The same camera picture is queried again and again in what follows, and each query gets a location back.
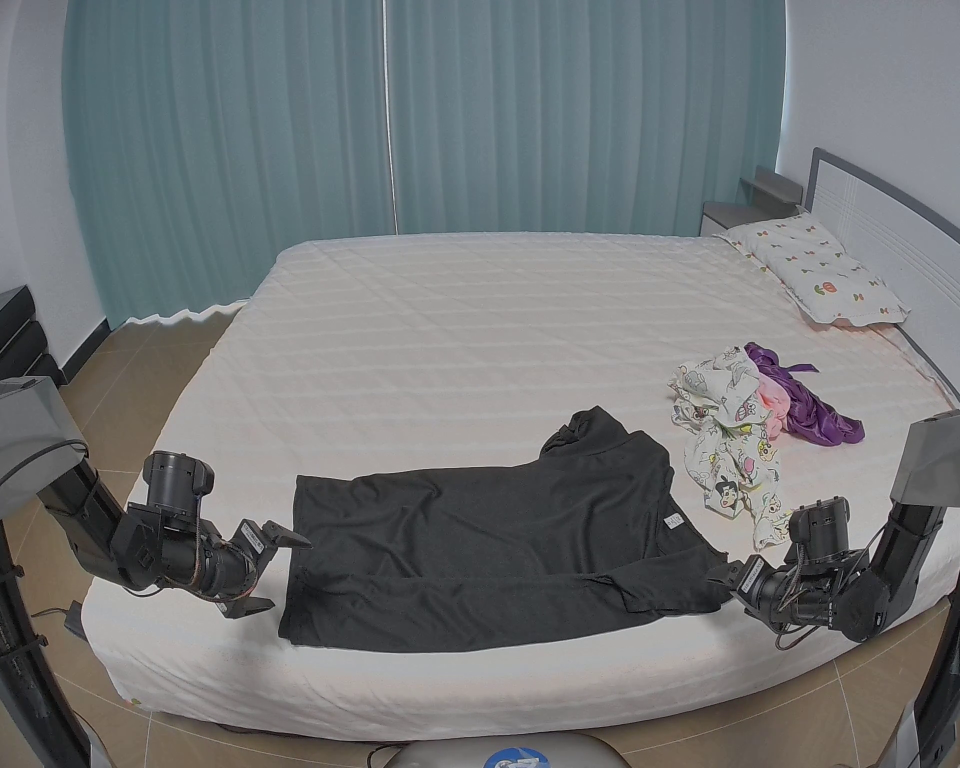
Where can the purple garment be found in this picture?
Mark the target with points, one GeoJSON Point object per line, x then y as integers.
{"type": "Point", "coordinates": [821, 416]}

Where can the blue-green curtain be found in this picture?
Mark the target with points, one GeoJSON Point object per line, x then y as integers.
{"type": "Point", "coordinates": [225, 150]}
{"type": "Point", "coordinates": [585, 112]}

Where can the pink garment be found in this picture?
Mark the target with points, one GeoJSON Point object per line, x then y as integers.
{"type": "Point", "coordinates": [772, 405]}

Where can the bed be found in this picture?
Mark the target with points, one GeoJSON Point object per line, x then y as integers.
{"type": "Point", "coordinates": [487, 337]}

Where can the black T-shirt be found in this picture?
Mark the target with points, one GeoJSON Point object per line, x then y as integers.
{"type": "Point", "coordinates": [487, 540]}

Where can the white printed pillow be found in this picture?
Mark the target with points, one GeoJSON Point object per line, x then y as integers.
{"type": "Point", "coordinates": [817, 270]}

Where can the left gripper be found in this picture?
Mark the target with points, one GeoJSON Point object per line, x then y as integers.
{"type": "Point", "coordinates": [225, 566]}

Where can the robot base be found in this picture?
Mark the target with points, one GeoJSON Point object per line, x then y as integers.
{"type": "Point", "coordinates": [502, 754]}

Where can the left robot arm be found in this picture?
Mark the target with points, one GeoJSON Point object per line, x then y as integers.
{"type": "Point", "coordinates": [75, 510]}

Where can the grey bedside table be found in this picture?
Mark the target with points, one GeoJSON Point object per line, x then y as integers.
{"type": "Point", "coordinates": [731, 214]}

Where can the black chest of drawers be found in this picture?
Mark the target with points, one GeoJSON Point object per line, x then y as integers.
{"type": "Point", "coordinates": [22, 337]}

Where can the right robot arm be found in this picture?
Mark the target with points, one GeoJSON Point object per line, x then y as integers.
{"type": "Point", "coordinates": [915, 465]}

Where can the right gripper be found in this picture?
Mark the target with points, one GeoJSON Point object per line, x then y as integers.
{"type": "Point", "coordinates": [769, 592]}

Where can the white printed pyjama top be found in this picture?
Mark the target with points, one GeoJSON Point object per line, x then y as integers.
{"type": "Point", "coordinates": [720, 442]}

